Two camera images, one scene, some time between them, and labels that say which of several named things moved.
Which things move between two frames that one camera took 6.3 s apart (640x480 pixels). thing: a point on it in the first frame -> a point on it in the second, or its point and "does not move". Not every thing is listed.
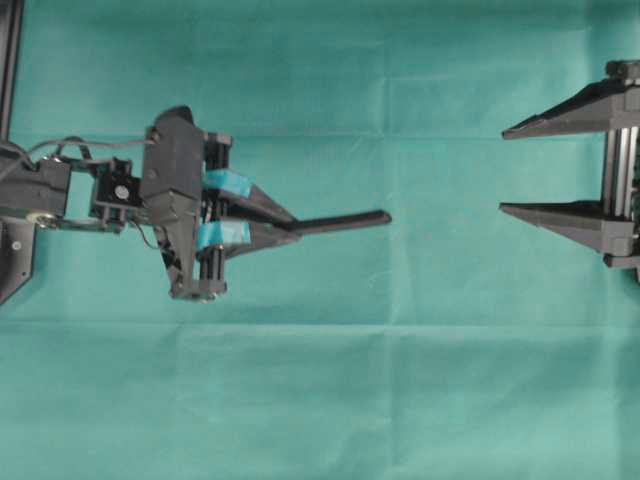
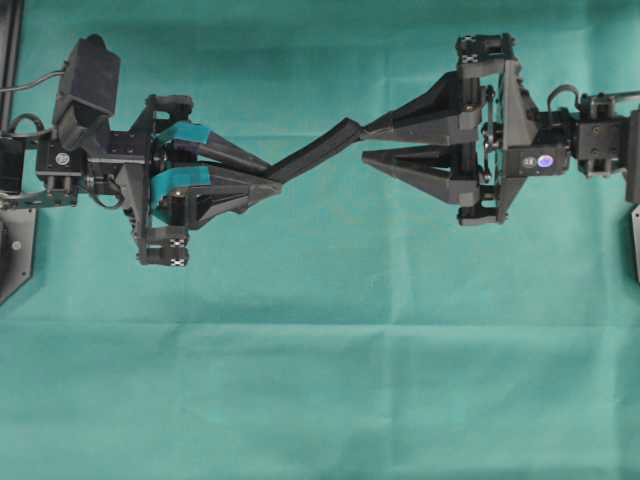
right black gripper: [611, 105] -> [517, 141]
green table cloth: [457, 341] does not move
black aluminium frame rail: [12, 23] does not move
